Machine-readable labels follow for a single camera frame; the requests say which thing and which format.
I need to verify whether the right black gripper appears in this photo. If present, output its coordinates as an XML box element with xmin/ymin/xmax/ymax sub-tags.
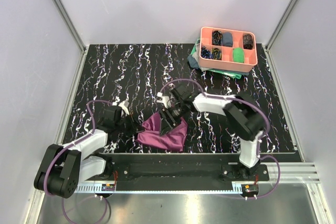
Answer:
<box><xmin>158</xmin><ymin>101</ymin><xmax>187</xmax><ymax>137</ymax></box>

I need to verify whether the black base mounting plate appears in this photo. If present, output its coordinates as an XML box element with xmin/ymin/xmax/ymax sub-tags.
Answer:
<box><xmin>89</xmin><ymin>153</ymin><xmax>269</xmax><ymax>182</ymax></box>

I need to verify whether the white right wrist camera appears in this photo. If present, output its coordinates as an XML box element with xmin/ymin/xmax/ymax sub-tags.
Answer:
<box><xmin>156</xmin><ymin>92</ymin><xmax>170</xmax><ymax>107</ymax></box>

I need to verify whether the colourful band bundle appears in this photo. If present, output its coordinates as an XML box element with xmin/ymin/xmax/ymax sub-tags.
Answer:
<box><xmin>211</xmin><ymin>48</ymin><xmax>222</xmax><ymax>60</ymax></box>
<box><xmin>212</xmin><ymin>30</ymin><xmax>223</xmax><ymax>46</ymax></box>
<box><xmin>201</xmin><ymin>47</ymin><xmax>212</xmax><ymax>59</ymax></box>

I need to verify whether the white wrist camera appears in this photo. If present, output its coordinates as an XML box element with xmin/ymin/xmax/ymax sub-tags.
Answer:
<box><xmin>156</xmin><ymin>92</ymin><xmax>170</xmax><ymax>107</ymax></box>
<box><xmin>112</xmin><ymin>100</ymin><xmax>130</xmax><ymax>115</ymax></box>

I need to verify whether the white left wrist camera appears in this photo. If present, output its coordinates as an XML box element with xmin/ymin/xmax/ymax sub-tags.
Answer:
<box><xmin>112</xmin><ymin>100</ymin><xmax>130</xmax><ymax>115</ymax></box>

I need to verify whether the colourful band bundle middle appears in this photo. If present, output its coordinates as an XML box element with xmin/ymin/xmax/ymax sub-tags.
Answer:
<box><xmin>211</xmin><ymin>48</ymin><xmax>222</xmax><ymax>60</ymax></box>

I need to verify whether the stack of folded cloths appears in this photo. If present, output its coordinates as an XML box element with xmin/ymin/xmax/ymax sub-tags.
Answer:
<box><xmin>187</xmin><ymin>38</ymin><xmax>250</xmax><ymax>80</ymax></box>

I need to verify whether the dark patterned rolled napkin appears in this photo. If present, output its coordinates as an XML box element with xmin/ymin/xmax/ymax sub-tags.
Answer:
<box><xmin>243</xmin><ymin>34</ymin><xmax>254</xmax><ymax>50</ymax></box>

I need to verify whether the pink compartment tray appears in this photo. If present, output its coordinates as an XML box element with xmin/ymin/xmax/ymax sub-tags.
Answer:
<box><xmin>198</xmin><ymin>26</ymin><xmax>258</xmax><ymax>73</ymax></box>

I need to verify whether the colourful band bundle left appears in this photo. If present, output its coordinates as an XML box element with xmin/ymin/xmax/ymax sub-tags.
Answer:
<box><xmin>201</xmin><ymin>47</ymin><xmax>212</xmax><ymax>59</ymax></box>

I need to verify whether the purple cloth napkin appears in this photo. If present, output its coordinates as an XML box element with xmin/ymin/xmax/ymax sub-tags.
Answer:
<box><xmin>137</xmin><ymin>112</ymin><xmax>187</xmax><ymax>152</ymax></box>

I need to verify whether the colourful band bundle top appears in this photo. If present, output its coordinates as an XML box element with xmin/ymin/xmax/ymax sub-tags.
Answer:
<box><xmin>212</xmin><ymin>30</ymin><xmax>223</xmax><ymax>46</ymax></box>

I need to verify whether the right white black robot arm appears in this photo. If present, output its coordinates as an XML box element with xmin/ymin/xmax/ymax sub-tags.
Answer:
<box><xmin>157</xmin><ymin>86</ymin><xmax>270</xmax><ymax>180</ymax></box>

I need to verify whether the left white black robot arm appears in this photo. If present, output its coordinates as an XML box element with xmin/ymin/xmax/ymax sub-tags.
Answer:
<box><xmin>33</xmin><ymin>100</ymin><xmax>144</xmax><ymax>198</ymax></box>

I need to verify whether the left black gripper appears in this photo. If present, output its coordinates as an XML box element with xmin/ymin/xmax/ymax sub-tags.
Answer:
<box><xmin>115</xmin><ymin>112</ymin><xmax>144</xmax><ymax>136</ymax></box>

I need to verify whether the blue rolled napkin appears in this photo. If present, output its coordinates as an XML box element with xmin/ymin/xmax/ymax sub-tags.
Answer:
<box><xmin>222</xmin><ymin>32</ymin><xmax>233</xmax><ymax>47</ymax></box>

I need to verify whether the green rolled napkin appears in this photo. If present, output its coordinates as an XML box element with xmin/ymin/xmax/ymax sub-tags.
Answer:
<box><xmin>233</xmin><ymin>48</ymin><xmax>245</xmax><ymax>63</ymax></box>

